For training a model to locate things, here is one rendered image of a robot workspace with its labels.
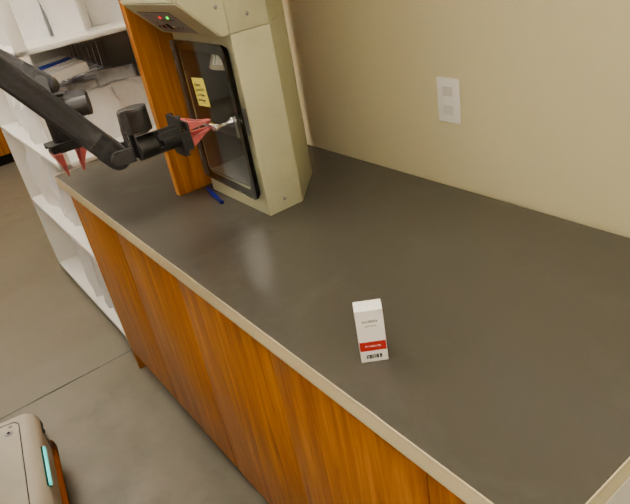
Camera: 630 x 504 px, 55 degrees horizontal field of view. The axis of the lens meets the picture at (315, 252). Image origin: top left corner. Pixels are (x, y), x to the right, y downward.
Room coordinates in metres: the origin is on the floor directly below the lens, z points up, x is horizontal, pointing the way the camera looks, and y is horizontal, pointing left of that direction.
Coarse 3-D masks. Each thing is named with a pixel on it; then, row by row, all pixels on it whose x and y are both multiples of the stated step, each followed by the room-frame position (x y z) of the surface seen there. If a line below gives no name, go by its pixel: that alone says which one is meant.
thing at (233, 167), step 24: (192, 48) 1.61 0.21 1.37; (216, 48) 1.49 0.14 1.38; (192, 72) 1.64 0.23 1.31; (216, 72) 1.52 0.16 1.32; (192, 96) 1.68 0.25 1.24; (216, 96) 1.55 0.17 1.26; (216, 120) 1.58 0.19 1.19; (240, 120) 1.46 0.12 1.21; (216, 144) 1.61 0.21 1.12; (240, 144) 1.48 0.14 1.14; (216, 168) 1.65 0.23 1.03; (240, 168) 1.51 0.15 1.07; (240, 192) 1.54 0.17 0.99
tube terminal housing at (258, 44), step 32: (224, 0) 1.47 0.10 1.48; (256, 0) 1.51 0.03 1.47; (256, 32) 1.50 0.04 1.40; (256, 64) 1.49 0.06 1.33; (288, 64) 1.65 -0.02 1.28; (256, 96) 1.48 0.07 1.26; (288, 96) 1.58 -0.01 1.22; (256, 128) 1.47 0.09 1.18; (288, 128) 1.52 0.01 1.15; (256, 160) 1.47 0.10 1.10; (288, 160) 1.51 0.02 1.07; (224, 192) 1.67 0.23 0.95; (288, 192) 1.50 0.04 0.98
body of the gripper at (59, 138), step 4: (48, 124) 1.65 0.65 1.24; (48, 128) 1.66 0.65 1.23; (52, 128) 1.65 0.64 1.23; (56, 128) 1.65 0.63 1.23; (52, 132) 1.65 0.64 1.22; (56, 132) 1.65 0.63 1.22; (60, 132) 1.65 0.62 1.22; (52, 136) 1.65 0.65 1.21; (56, 136) 1.65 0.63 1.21; (60, 136) 1.65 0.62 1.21; (64, 136) 1.65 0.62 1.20; (56, 140) 1.65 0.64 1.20; (60, 140) 1.65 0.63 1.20; (64, 140) 1.65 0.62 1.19; (68, 140) 1.65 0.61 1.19; (72, 140) 1.66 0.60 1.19; (44, 144) 1.66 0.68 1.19; (48, 144) 1.66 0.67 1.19; (52, 144) 1.65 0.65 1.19; (56, 144) 1.64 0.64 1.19; (60, 144) 1.64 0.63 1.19; (64, 144) 1.64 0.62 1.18; (48, 148) 1.63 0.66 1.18; (52, 148) 1.62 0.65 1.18; (56, 148) 1.63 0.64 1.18
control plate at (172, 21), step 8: (144, 16) 1.65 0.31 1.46; (152, 16) 1.61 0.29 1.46; (160, 16) 1.57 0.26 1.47; (168, 16) 1.52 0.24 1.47; (160, 24) 1.64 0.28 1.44; (168, 24) 1.60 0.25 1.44; (176, 24) 1.56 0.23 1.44; (184, 24) 1.51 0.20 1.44; (184, 32) 1.59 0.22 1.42; (192, 32) 1.54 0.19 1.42
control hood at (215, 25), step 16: (128, 0) 1.63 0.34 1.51; (144, 0) 1.55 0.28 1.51; (160, 0) 1.47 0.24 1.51; (176, 0) 1.41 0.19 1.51; (192, 0) 1.43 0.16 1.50; (208, 0) 1.45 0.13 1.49; (176, 16) 1.49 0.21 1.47; (192, 16) 1.42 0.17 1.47; (208, 16) 1.44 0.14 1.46; (224, 16) 1.46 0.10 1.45; (176, 32) 1.64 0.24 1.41; (208, 32) 1.47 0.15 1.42; (224, 32) 1.46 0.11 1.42
